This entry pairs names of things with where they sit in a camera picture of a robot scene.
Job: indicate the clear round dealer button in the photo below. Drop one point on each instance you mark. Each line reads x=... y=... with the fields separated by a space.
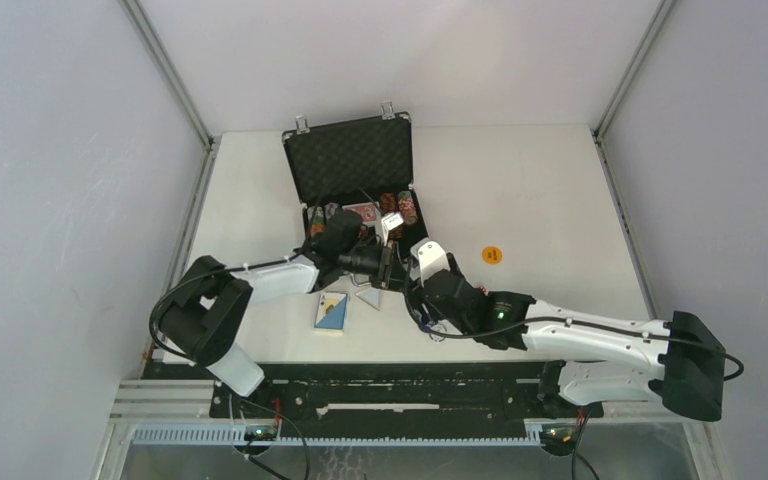
x=345 y=226

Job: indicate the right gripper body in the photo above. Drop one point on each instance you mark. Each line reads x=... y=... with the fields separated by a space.
x=436 y=314

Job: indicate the blue grey chip stack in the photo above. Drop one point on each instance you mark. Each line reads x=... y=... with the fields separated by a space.
x=331 y=209

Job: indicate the orange big blind button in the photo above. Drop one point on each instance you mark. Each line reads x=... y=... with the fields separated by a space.
x=492 y=255

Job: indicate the red green chip stack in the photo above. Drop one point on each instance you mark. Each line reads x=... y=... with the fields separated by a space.
x=407 y=208

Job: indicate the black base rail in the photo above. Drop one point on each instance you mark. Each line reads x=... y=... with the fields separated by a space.
x=411 y=401

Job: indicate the white grey poker chip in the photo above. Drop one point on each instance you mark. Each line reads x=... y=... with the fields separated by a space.
x=437 y=332

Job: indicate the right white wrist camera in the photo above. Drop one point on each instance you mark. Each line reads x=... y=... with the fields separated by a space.
x=431 y=258

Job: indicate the red playing card deck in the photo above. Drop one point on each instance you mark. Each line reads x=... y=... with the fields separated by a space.
x=368 y=211

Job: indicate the black aluminium poker case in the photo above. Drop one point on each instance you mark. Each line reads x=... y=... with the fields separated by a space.
x=356 y=161

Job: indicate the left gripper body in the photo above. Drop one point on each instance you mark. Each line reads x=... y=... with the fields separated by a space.
x=376 y=264

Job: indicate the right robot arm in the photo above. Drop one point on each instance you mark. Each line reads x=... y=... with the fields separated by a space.
x=589 y=358

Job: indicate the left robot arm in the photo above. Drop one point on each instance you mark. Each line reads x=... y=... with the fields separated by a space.
x=198 y=319

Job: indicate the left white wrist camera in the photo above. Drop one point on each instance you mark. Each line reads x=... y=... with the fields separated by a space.
x=387 y=224

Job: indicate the brown orange chip stack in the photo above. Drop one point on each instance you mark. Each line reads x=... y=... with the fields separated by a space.
x=389 y=203

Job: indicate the blue white card box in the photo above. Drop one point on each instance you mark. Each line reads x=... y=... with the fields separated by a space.
x=331 y=313

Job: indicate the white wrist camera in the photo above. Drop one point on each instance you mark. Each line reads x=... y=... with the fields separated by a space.
x=431 y=258
x=387 y=224

